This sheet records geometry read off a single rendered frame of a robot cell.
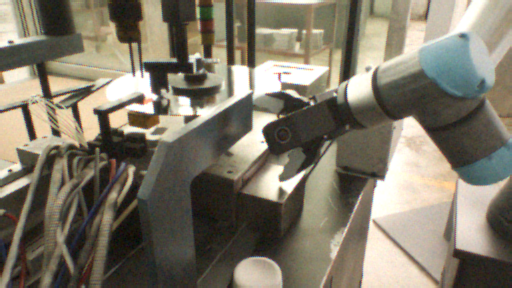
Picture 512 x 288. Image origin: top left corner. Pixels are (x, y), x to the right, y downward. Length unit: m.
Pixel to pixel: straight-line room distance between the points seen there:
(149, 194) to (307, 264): 0.31
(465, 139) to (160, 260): 0.37
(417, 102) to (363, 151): 0.38
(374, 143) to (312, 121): 0.32
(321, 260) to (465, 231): 0.27
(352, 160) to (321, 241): 0.25
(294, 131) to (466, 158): 0.21
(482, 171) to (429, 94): 0.12
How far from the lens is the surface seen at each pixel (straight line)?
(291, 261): 0.64
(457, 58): 0.47
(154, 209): 0.43
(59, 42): 0.81
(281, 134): 0.52
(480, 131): 0.52
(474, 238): 0.78
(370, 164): 0.87
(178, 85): 0.75
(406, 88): 0.49
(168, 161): 0.43
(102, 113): 0.60
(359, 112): 0.52
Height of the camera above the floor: 1.17
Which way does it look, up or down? 25 degrees down
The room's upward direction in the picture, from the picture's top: straight up
